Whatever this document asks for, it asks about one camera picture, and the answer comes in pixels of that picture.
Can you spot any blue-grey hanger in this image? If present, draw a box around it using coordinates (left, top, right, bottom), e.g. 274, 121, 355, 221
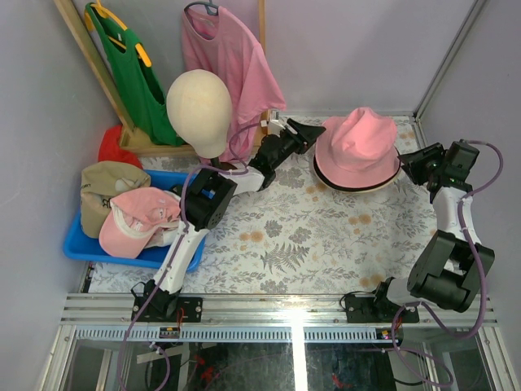
184, 1, 218, 15

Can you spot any dark round mannequin stand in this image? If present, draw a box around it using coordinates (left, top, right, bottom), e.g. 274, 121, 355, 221
212, 159, 244, 172

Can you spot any red cloth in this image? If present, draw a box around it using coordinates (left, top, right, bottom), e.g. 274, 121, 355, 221
98, 125, 142, 169

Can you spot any aluminium mounting rail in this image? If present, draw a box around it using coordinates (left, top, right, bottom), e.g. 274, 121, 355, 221
60, 292, 497, 344

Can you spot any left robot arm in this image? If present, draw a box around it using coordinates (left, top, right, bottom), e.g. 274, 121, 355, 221
133, 119, 326, 322

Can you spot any blue plastic bin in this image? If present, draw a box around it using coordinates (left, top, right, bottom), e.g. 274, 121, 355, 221
63, 169, 187, 269

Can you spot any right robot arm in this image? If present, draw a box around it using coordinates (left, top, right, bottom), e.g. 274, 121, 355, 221
339, 139, 495, 323

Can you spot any pink t-shirt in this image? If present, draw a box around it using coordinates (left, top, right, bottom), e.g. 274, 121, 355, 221
182, 7, 287, 162

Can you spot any beige straw hat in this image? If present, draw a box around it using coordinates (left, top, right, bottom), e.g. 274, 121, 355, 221
313, 158, 402, 195

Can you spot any green tank top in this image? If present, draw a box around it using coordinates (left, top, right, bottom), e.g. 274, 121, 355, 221
84, 2, 184, 147

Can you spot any beige cap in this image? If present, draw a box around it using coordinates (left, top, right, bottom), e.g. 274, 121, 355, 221
80, 160, 151, 239

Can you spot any pink baseball cap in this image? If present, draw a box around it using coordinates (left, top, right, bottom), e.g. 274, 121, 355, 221
99, 187, 180, 259

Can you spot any aluminium corner post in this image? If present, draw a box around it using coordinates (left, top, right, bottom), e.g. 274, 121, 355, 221
413, 0, 488, 122

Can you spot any pink bucket hat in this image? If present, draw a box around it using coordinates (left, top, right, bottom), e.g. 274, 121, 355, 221
313, 107, 400, 192

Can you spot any wooden clothes rack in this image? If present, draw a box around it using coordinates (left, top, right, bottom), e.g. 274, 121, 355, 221
53, 0, 273, 158

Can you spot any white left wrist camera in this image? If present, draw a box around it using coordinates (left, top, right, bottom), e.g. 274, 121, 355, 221
260, 110, 286, 135

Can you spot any beige mannequin head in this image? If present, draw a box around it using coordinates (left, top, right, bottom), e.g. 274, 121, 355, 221
166, 69, 233, 159

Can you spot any yellow hanger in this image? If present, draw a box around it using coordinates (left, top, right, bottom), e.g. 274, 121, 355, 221
84, 0, 152, 68

